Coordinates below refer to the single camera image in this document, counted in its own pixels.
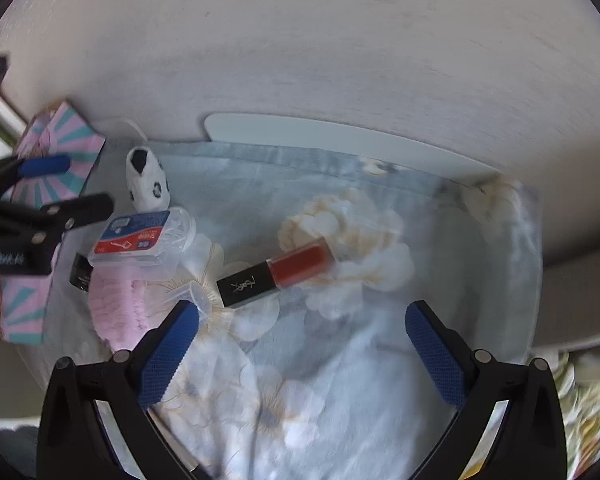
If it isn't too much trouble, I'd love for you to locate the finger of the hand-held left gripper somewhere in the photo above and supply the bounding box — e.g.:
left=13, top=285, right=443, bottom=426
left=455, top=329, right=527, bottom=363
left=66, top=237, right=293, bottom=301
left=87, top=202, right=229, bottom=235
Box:
left=0, top=155, right=72, bottom=196
left=0, top=192, right=115, bottom=241

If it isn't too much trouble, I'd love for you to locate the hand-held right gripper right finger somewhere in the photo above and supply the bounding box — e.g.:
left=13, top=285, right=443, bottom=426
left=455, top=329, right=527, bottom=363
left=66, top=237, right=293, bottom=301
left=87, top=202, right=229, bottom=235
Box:
left=404, top=301, right=567, bottom=480

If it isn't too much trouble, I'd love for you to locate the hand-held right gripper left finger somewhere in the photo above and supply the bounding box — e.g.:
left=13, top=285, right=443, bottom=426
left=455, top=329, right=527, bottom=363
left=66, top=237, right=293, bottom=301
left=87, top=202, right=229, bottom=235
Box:
left=36, top=300, right=216, bottom=480

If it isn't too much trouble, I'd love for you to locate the cardboard box with pink lining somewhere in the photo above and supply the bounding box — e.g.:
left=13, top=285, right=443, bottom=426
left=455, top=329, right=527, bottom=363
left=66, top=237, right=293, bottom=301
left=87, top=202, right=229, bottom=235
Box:
left=0, top=101, right=107, bottom=346

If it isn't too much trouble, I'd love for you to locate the red lipstick with black cap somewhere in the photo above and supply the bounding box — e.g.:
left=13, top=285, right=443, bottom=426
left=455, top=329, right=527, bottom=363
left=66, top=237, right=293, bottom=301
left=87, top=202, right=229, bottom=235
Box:
left=216, top=236, right=337, bottom=309

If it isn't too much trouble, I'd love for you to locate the white desktop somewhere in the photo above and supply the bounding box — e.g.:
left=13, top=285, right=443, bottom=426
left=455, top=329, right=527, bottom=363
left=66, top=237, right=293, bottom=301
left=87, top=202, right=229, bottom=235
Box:
left=90, top=112, right=501, bottom=181

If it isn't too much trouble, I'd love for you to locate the clear plastic case with label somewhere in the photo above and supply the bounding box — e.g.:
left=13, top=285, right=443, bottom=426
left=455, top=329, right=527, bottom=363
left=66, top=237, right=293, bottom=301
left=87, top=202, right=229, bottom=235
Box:
left=89, top=208, right=197, bottom=267

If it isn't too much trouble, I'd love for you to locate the panda plush toy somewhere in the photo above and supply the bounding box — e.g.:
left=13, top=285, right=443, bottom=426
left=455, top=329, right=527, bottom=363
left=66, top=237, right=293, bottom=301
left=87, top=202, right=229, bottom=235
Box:
left=126, top=147, right=172, bottom=211

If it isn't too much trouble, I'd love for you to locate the pink fluffy cloth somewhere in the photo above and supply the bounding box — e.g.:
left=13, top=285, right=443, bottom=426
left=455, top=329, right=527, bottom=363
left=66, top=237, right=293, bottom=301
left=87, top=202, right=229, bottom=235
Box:
left=89, top=265, right=153, bottom=353

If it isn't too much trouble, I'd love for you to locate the floral tablecloth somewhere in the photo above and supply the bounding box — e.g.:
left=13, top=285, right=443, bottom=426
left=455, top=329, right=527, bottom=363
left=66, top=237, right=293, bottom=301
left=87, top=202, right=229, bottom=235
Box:
left=20, top=140, right=543, bottom=480

